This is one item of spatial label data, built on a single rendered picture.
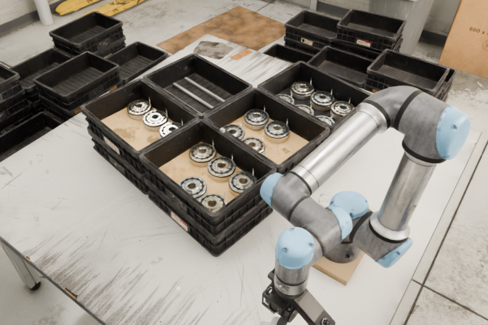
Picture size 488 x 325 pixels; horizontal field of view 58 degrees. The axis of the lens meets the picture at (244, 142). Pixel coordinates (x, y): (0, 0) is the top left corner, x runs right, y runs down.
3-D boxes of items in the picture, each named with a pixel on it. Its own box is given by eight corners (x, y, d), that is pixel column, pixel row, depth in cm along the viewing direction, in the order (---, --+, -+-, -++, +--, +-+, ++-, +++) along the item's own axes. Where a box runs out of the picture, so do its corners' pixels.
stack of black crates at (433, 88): (429, 127, 291) (450, 67, 261) (413, 152, 272) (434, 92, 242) (372, 105, 308) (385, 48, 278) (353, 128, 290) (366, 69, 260)
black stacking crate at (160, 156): (276, 192, 159) (277, 170, 151) (215, 241, 143) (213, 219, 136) (202, 141, 180) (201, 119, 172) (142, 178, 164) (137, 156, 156)
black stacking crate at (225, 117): (327, 151, 175) (330, 130, 167) (277, 192, 159) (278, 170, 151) (254, 109, 196) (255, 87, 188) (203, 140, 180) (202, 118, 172)
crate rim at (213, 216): (278, 173, 152) (279, 169, 151) (213, 223, 137) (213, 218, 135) (201, 122, 174) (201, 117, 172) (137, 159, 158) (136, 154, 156)
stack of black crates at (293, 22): (344, 62, 350) (351, 22, 327) (326, 80, 331) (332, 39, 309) (300, 48, 367) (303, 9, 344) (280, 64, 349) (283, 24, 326)
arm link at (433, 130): (367, 231, 145) (428, 84, 113) (406, 261, 137) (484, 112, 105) (344, 247, 138) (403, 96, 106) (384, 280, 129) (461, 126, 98)
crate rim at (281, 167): (330, 133, 168) (332, 128, 167) (278, 173, 152) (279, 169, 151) (255, 91, 189) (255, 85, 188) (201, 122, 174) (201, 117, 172)
